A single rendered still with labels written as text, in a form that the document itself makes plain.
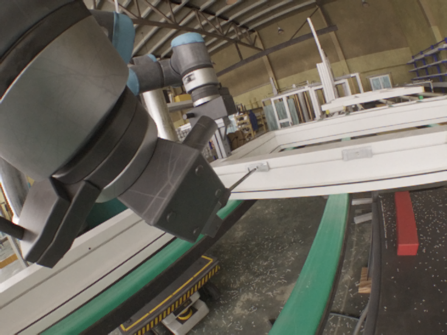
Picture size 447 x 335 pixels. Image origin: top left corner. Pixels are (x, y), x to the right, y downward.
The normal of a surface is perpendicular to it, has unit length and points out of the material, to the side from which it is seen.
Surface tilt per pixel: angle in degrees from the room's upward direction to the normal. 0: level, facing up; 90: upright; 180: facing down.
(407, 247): 90
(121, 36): 116
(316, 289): 0
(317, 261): 0
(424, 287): 0
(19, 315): 90
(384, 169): 90
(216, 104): 90
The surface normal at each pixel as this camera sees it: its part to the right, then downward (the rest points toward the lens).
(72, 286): 0.77, -0.12
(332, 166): -0.56, 0.35
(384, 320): -0.31, -0.93
